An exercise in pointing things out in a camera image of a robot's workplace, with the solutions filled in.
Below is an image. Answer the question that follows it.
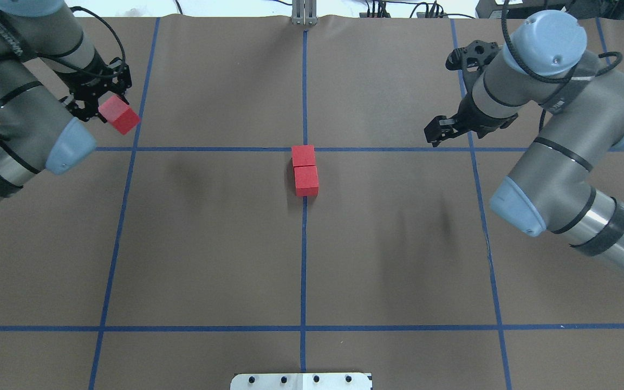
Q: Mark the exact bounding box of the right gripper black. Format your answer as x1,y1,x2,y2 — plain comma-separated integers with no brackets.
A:
424,95,518,147

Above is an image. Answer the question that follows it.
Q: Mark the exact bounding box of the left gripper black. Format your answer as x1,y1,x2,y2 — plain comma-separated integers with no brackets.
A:
58,53,132,122

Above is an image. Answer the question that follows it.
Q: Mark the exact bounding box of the red block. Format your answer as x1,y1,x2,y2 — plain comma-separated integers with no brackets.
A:
293,165,320,197
99,94,141,135
291,144,316,168

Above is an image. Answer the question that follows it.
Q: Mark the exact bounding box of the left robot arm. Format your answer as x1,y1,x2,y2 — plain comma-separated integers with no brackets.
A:
0,1,140,202

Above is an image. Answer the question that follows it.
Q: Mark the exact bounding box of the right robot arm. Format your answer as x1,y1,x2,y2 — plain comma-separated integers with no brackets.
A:
424,8,624,274

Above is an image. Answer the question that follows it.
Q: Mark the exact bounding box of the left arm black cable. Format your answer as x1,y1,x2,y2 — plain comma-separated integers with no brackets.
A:
47,5,127,79

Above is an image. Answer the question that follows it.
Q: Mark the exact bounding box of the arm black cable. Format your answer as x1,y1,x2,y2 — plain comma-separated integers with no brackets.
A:
47,5,127,79
500,0,623,133

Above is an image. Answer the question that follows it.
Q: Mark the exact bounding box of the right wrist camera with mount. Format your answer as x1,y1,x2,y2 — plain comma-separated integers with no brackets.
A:
444,40,501,72

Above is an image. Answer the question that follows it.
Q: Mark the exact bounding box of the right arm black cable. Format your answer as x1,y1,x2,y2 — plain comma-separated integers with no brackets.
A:
500,0,623,133

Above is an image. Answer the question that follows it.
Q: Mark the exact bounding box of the aluminium frame post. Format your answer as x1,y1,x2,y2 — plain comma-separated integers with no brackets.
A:
290,0,319,27

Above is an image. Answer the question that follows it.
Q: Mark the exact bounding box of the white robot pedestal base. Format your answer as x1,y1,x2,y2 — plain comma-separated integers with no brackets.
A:
230,372,374,389

